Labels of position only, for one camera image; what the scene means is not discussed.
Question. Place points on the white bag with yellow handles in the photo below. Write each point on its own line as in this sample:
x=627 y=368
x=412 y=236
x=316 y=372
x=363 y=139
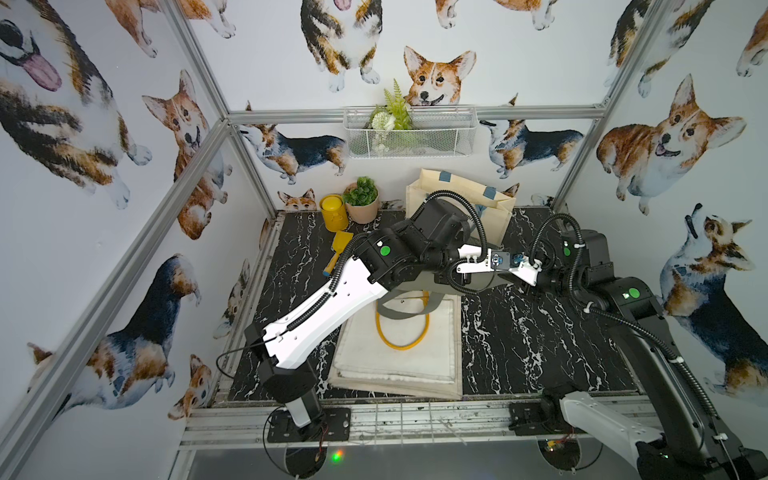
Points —
x=421 y=348

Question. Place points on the cream bag with blue handles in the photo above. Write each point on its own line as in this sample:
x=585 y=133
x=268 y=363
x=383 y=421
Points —
x=494 y=207

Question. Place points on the cream canvas bag with print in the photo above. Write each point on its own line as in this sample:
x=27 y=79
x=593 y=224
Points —
x=396 y=384

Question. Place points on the grey-green canvas bag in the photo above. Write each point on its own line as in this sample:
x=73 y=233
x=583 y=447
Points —
x=461 y=279

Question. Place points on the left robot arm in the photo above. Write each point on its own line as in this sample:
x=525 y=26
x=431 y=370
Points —
x=443 y=233

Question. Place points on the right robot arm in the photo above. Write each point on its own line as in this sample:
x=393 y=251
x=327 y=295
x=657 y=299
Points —
x=693 y=441

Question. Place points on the yellow plastic toy shovel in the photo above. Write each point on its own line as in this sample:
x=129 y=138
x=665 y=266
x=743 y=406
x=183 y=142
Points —
x=339 y=244

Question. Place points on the pink pot green plant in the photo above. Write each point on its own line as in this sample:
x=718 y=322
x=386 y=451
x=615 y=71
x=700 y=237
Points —
x=361 y=200

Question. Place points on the yellow toy bucket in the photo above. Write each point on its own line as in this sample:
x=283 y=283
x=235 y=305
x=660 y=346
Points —
x=334 y=213

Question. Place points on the artificial green fern plant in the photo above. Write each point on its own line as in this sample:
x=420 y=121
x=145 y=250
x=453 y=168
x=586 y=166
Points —
x=390 y=121

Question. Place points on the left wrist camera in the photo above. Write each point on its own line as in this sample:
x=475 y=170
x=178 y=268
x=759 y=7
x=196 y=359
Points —
x=494 y=260

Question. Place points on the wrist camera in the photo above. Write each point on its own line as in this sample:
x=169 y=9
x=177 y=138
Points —
x=525 y=269
x=494 y=260

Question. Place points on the white wire mesh basket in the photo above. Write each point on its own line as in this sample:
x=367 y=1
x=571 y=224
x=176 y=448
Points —
x=437 y=132

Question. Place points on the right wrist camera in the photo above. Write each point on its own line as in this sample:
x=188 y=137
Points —
x=525 y=269

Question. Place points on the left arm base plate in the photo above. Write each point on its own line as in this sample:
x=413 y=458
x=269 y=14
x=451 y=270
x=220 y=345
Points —
x=332 y=425

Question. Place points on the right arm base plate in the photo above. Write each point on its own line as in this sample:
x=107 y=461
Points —
x=535 y=418

